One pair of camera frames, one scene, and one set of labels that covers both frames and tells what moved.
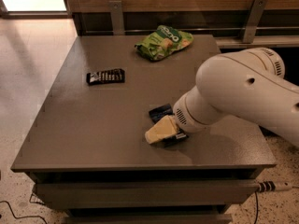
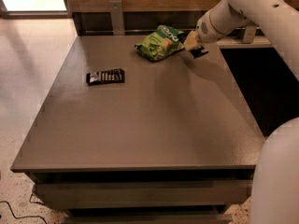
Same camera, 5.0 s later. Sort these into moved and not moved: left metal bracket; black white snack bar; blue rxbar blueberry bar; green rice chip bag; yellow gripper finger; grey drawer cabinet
Moved: yellow gripper finger; blue rxbar blueberry bar
Not moved: grey drawer cabinet; left metal bracket; green rice chip bag; black white snack bar
